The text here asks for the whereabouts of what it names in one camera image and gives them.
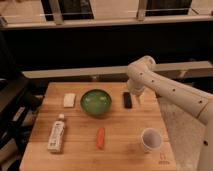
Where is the green bowl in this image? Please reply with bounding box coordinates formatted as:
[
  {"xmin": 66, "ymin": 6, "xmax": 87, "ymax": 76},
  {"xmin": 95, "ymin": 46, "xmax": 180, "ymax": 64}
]
[{"xmin": 80, "ymin": 89, "xmax": 112, "ymax": 117}]

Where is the white plastic bottle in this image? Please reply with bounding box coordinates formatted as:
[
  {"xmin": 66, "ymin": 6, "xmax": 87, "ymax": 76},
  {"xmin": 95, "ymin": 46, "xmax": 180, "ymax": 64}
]
[{"xmin": 47, "ymin": 114, "xmax": 65, "ymax": 153}]

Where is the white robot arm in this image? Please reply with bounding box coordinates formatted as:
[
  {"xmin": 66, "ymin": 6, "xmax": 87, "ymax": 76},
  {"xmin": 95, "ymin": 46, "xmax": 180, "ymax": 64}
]
[{"xmin": 126, "ymin": 56, "xmax": 213, "ymax": 171}]

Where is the white paper cup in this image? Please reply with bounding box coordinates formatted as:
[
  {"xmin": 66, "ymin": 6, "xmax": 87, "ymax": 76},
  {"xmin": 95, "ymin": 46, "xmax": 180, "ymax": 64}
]
[{"xmin": 140, "ymin": 128, "xmax": 163, "ymax": 153}]

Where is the wooden cutting board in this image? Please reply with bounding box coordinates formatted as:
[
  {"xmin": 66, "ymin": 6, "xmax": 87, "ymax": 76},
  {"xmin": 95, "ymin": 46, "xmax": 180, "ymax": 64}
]
[{"xmin": 20, "ymin": 82, "xmax": 177, "ymax": 171}]

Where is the black eraser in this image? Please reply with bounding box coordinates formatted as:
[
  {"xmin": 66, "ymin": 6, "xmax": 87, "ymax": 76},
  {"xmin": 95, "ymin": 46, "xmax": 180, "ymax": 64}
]
[{"xmin": 123, "ymin": 92, "xmax": 132, "ymax": 108}]

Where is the white sponge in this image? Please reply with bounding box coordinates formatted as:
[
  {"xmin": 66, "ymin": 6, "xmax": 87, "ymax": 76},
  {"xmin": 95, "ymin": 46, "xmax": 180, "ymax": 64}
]
[{"xmin": 63, "ymin": 93, "xmax": 76, "ymax": 108}]

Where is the orange carrot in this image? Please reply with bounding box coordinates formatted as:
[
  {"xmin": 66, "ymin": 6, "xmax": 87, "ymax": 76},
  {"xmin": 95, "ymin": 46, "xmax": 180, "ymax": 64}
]
[{"xmin": 96, "ymin": 127, "xmax": 105, "ymax": 149}]

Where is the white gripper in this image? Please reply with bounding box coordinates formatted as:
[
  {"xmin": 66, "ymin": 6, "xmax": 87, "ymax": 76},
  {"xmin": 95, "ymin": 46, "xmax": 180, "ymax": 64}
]
[{"xmin": 127, "ymin": 79, "xmax": 145, "ymax": 106}]

